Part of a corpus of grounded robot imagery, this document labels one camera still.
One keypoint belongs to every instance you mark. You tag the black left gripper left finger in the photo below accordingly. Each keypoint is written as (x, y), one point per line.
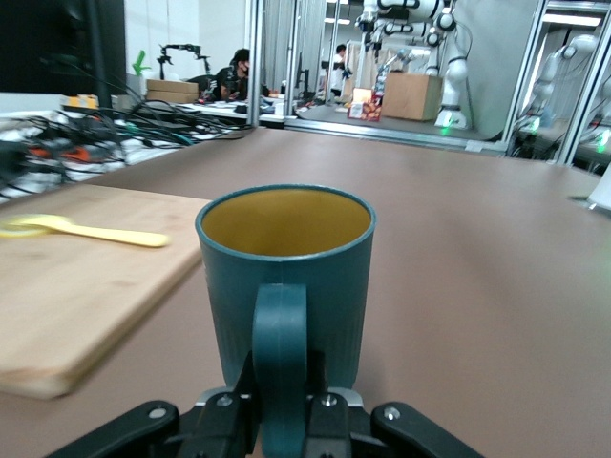
(229, 424)

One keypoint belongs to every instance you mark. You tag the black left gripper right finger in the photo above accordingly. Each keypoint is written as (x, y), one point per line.
(329, 429)

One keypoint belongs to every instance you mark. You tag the teal cup yellow inside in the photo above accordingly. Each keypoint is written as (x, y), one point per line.
(286, 286)

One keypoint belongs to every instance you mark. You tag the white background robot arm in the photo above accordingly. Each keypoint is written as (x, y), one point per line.
(549, 71)

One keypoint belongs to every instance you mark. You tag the bamboo cutting board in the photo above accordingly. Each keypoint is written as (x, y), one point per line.
(95, 296)

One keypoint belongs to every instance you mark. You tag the brown table cover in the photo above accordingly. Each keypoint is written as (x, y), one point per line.
(453, 262)

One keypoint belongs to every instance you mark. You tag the yellow plastic fork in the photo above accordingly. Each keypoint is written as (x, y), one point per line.
(119, 236)

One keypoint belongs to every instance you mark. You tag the red snack box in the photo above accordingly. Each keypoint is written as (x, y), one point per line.
(365, 110)

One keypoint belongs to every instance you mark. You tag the flat cardboard box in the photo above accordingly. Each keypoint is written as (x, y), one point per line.
(172, 90)

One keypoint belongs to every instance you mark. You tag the large cardboard box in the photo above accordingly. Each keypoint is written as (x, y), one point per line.
(410, 97)

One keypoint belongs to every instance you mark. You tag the seated person black shirt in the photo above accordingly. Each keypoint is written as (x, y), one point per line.
(229, 81)

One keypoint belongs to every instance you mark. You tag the yellow white small box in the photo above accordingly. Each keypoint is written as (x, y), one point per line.
(78, 101)

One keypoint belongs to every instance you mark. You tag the standing person white shirt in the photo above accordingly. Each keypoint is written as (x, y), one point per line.
(338, 71)

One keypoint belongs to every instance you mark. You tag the green plastic object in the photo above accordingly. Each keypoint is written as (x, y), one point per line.
(141, 62)

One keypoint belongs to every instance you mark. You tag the white humanoid robot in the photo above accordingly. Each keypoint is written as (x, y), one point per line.
(453, 71)

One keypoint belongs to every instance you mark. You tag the black computer monitor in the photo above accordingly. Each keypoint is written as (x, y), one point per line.
(48, 38)

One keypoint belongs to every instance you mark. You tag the aluminium floor rail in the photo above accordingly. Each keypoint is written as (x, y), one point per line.
(382, 133)

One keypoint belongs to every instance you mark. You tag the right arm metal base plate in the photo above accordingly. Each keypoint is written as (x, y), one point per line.
(580, 199)

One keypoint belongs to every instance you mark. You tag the slanted aluminium frame post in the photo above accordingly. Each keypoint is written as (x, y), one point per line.
(525, 71)

